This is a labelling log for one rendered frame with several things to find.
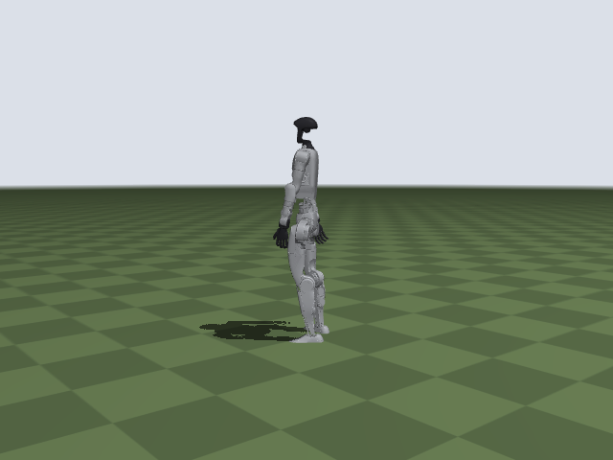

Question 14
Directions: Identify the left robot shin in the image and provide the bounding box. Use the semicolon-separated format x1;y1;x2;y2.
296;279;316;337

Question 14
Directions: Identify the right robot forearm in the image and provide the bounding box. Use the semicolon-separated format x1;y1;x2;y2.
306;198;319;219

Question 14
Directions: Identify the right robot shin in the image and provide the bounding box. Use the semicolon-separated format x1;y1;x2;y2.
314;271;326;328

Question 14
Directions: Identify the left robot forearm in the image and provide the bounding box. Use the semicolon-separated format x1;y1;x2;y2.
280;184;297;226

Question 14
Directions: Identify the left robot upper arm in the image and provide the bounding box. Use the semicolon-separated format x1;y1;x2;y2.
284;150;310;194

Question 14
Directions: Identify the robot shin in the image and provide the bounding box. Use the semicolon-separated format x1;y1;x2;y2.
296;279;316;337
314;271;326;328

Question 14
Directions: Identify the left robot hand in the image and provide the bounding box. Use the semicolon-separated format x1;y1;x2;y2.
273;219;290;248

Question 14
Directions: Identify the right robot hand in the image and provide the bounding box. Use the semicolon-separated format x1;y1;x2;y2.
312;219;329;244

